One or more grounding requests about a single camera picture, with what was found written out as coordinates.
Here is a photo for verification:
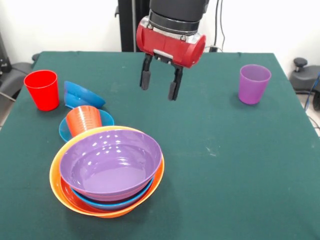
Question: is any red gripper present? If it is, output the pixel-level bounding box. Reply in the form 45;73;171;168
136;16;207;102

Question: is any small light blue bowl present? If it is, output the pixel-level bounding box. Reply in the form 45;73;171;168
58;108;115;142

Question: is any small dark blue bowl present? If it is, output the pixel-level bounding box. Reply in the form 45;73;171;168
63;80;106;110

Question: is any orange cup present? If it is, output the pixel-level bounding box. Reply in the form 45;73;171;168
65;105;103;137

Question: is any purple cup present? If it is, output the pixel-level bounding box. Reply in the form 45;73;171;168
237;64;272;105

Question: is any purple bowl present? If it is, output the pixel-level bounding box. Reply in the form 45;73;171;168
59;129;163;202

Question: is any large light blue bowl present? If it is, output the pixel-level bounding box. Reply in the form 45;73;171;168
71;177;155;211

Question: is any wide orange bowl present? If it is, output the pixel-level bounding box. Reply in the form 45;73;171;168
59;174;141;215

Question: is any red cup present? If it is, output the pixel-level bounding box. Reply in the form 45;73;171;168
23;69;60;112

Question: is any dark green table cloth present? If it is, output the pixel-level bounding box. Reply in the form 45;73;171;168
0;51;320;240

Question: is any large yellow bowl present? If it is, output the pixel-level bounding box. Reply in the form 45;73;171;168
49;125;165;219

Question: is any black office chair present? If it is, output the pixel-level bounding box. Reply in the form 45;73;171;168
0;31;35;101

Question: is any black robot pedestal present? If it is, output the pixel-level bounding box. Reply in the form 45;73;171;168
114;0;201;53

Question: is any black wall cable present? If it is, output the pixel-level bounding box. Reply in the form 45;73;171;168
219;0;226;53
213;0;220;48

